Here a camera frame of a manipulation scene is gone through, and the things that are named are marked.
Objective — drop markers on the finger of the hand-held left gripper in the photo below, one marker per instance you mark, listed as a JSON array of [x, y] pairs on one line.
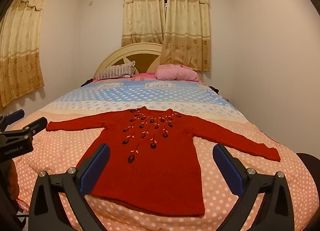
[[37, 126], [15, 117]]

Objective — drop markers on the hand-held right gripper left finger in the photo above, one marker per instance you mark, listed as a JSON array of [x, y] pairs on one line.
[[96, 168]]

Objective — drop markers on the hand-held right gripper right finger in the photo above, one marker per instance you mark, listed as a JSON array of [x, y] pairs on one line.
[[226, 168]]

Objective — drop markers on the red knitted sweater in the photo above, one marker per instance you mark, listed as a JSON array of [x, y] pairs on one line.
[[150, 171]]

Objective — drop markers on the person's left hand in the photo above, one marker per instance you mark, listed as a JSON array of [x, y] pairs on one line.
[[12, 176]]

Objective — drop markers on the polka-dot bed blanket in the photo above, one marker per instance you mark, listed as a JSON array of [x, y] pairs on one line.
[[75, 111]]

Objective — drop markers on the wide beige floral curtain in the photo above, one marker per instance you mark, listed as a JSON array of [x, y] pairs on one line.
[[20, 53]]

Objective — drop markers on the black cloth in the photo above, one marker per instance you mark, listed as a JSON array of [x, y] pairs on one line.
[[86, 82]]

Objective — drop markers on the dark cloth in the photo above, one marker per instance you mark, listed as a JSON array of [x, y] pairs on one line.
[[213, 89]]

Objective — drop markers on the striped pillow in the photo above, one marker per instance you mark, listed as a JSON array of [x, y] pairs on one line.
[[115, 72]]

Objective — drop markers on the pink bed sheet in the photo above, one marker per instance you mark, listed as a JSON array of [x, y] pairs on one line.
[[143, 77]]

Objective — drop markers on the pink pillow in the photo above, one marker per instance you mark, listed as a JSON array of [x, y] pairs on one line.
[[175, 73]]

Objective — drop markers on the cream wooden headboard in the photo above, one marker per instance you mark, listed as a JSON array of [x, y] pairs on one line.
[[140, 58]]

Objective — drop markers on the beige floral curtain panel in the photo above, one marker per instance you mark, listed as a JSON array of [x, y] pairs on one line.
[[142, 13], [187, 25]]

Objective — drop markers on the window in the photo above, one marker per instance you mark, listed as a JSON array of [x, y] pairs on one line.
[[165, 8]]

